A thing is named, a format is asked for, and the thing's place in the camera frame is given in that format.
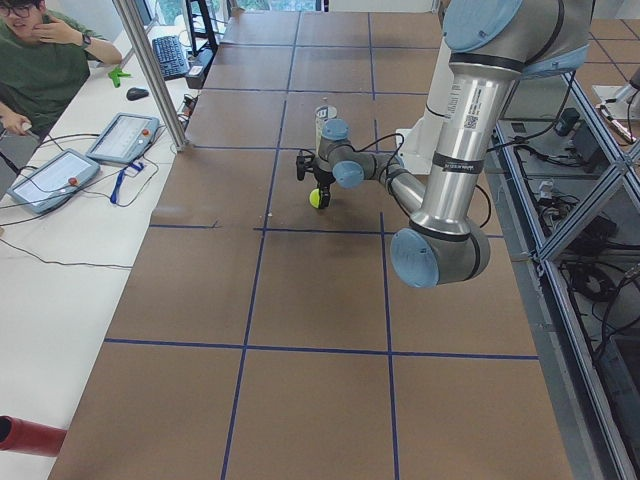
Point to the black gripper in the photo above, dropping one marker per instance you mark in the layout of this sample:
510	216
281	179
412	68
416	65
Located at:
322	178

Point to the yellow tennis ball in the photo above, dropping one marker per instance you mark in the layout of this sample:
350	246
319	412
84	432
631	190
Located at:
315	198

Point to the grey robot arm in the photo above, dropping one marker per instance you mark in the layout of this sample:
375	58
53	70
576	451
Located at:
492	44

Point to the white tennis ball can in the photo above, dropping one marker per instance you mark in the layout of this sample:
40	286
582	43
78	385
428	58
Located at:
323	113

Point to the black keyboard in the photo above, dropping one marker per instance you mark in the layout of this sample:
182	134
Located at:
169	53

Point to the far teach pendant tablet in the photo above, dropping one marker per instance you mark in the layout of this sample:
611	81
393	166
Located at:
124	139

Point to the teach pendant tablet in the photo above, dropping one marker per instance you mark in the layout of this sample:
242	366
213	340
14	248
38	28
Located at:
124	139
55	182

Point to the black computer mouse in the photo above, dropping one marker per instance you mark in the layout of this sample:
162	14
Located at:
136	93

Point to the green plastic clamp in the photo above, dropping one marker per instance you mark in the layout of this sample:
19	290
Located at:
116	75

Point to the near teach pendant tablet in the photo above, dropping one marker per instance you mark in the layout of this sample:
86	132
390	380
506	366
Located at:
55	182

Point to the person in green shirt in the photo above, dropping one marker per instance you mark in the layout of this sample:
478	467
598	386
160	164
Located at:
45	58

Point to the red cylinder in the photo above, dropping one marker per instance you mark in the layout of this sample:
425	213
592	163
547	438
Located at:
26	437

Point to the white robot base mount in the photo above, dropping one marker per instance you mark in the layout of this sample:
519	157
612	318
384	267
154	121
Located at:
420	143

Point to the aluminium frame post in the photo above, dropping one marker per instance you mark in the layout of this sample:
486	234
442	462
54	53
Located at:
141	45

